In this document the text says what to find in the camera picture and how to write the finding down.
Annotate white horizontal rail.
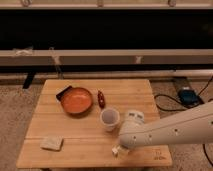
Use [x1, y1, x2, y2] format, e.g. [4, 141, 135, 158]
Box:
[0, 49, 213, 66]

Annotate red sausage toy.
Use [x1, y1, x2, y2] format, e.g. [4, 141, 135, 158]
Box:
[98, 90, 105, 109]

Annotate wooden table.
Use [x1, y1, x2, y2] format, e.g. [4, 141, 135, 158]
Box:
[17, 79, 172, 169]

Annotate white plastic cup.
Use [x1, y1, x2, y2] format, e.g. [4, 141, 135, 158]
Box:
[100, 108, 120, 132]

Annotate blue power adapter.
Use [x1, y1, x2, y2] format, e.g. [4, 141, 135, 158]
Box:
[178, 87, 198, 105]

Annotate beige sponge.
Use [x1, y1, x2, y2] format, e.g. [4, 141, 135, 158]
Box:
[40, 136, 63, 151]

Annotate black cables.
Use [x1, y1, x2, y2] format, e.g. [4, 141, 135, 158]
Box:
[153, 75, 213, 168]

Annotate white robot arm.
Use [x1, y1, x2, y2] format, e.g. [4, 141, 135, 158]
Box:
[118, 101, 213, 149]

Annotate white plastic bottle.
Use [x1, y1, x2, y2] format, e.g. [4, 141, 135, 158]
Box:
[112, 145, 129, 157]

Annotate orange frying pan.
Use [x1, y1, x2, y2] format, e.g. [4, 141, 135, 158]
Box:
[56, 86, 93, 115]

